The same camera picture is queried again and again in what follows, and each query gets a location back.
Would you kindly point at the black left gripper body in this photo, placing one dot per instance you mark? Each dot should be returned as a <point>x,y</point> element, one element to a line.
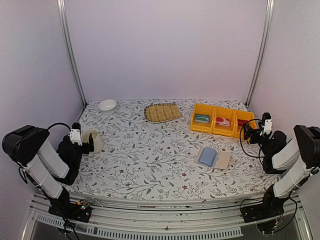
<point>84,146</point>

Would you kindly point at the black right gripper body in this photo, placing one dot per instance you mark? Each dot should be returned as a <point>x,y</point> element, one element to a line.
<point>256,132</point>

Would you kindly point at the red cards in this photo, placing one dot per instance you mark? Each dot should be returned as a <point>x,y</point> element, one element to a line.
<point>241,122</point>

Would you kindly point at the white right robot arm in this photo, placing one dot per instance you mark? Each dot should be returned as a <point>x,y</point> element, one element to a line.
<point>297,158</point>

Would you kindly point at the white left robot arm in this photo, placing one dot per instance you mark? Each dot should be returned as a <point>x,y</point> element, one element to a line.
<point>48,168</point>

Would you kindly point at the cream ceramic mug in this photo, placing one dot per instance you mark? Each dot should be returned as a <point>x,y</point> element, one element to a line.
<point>98,143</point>

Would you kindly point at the yellow bin right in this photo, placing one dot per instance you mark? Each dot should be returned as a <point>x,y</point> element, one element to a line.
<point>241,118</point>

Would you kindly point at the yellow bin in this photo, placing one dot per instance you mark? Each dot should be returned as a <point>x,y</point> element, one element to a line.
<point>202,109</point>
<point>227,113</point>
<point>241,118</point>

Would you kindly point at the yellow bin middle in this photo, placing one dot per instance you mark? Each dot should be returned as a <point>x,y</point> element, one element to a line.
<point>227,113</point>

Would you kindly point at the small white bowl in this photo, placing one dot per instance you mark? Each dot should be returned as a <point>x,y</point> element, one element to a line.
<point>107,106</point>

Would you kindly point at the pink red item in bin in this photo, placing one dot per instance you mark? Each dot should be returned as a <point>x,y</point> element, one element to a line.
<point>222,121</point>

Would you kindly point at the green item in bin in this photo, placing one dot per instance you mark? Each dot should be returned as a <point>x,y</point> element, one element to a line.
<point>202,118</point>

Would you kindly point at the yellow bin left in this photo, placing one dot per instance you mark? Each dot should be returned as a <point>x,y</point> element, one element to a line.
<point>202,109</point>

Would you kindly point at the woven bamboo tray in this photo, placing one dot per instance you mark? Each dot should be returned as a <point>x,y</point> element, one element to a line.
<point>162,112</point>

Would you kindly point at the floral patterned table mat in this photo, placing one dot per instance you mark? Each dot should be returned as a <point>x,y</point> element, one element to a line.
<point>140,160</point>

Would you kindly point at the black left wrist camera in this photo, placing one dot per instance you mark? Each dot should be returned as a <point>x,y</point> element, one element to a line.
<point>75,134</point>

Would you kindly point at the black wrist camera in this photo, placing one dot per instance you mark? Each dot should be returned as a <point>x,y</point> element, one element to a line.
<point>266,124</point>
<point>75,134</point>

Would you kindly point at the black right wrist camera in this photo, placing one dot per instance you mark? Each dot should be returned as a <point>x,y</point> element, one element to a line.
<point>266,124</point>

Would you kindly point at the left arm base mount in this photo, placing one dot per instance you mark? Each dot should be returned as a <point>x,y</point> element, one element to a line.
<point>70,210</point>

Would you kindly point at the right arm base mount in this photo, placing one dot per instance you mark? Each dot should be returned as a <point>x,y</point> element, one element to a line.
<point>262,210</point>

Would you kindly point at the aluminium front rail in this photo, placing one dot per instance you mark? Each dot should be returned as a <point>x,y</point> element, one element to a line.
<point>200,219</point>

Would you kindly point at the aluminium frame post right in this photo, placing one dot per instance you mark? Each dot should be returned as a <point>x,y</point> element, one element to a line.
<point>261,52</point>

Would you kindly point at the aluminium frame post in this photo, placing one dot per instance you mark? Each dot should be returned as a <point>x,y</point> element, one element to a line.
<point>261,52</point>
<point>61,6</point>

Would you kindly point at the aluminium frame post left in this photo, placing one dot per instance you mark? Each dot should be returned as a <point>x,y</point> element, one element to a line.
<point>61,6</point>

